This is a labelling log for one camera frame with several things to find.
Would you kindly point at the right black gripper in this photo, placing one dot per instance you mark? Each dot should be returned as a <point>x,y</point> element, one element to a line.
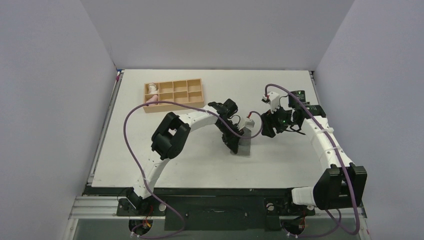
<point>269,124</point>

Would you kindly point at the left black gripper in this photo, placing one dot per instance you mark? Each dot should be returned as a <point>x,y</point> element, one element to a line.
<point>232,142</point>

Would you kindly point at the grey beige underwear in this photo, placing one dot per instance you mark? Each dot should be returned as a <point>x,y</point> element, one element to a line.
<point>244,145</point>

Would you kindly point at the wooden compartment tray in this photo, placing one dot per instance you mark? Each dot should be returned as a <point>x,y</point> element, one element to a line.
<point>186,92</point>

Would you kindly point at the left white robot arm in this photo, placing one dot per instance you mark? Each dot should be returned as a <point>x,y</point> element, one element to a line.
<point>170,137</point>

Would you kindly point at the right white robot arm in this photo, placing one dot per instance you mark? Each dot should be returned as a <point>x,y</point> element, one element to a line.
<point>342,183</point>

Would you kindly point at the pink rolled underwear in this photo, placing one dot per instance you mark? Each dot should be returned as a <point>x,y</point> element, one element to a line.
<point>153,98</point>

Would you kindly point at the white rolled underwear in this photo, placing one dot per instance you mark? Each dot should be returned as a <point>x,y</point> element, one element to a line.
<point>152,89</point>

